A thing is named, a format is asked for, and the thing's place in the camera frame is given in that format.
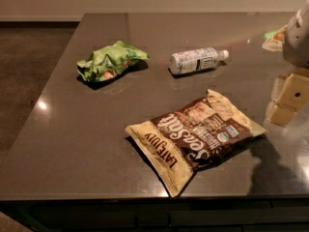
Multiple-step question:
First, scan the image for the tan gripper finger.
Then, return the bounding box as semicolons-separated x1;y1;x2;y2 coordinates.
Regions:
266;69;309;126

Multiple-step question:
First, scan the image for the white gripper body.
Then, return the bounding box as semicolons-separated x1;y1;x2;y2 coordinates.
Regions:
283;0;309;68

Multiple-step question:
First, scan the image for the brown Late July chip bag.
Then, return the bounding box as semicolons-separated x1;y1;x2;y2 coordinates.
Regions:
126;89;266;197

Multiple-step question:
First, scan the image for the green rice chip bag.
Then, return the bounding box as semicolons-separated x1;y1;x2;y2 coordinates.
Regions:
76;41;149;83

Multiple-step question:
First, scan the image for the clear plastic water bottle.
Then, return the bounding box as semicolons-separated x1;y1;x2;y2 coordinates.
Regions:
169;47;229;75

